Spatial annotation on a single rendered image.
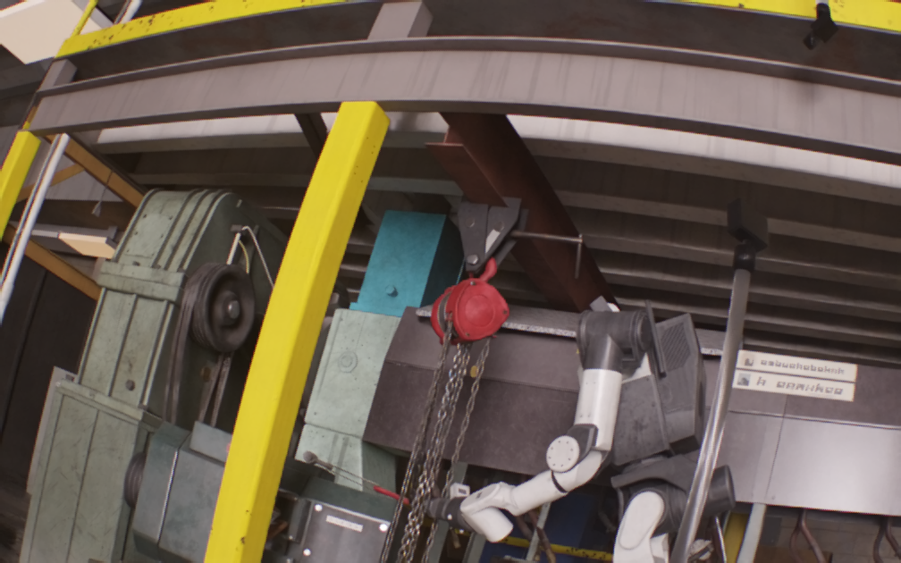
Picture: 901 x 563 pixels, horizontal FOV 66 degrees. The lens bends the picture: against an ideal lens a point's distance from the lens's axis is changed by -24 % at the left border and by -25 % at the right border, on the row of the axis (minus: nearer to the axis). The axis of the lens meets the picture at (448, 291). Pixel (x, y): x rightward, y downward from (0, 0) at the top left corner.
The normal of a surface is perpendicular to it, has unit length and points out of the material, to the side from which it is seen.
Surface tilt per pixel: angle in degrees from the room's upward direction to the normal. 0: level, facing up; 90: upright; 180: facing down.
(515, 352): 78
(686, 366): 89
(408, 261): 90
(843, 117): 90
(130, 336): 90
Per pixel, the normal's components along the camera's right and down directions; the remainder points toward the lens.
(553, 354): -0.31, -0.55
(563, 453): -0.64, -0.32
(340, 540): -0.05, -0.31
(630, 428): -0.36, -0.22
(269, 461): 0.89, 0.11
